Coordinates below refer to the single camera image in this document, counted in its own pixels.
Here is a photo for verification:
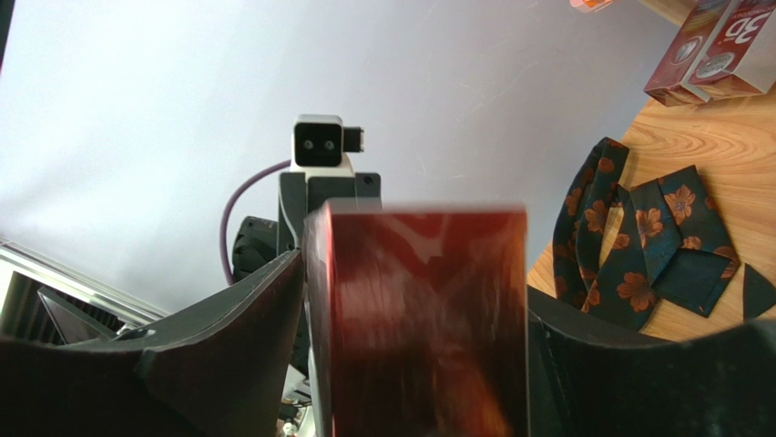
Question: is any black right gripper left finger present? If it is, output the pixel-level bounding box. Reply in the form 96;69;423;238
1;250;303;436

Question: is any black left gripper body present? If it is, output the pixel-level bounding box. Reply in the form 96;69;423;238
276;172;382;255

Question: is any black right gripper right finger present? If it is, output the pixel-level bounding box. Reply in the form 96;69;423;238
527;289;775;436

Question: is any red toothpaste box front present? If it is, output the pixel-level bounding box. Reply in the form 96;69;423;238
302;199;530;436

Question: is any red toothpaste box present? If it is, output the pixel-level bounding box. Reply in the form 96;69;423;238
302;199;530;436
689;1;775;100
644;0;739;107

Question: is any red toothpaste box back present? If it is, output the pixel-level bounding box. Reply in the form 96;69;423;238
689;1;775;100

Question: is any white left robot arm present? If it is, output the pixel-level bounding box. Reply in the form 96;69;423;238
231;172;382;283

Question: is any small black triangle piece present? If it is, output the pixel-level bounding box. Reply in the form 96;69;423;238
742;264;775;321

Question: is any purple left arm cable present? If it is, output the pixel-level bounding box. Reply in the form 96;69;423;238
219;158;293;286

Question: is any black orange strap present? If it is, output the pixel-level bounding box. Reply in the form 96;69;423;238
551;137;742;332

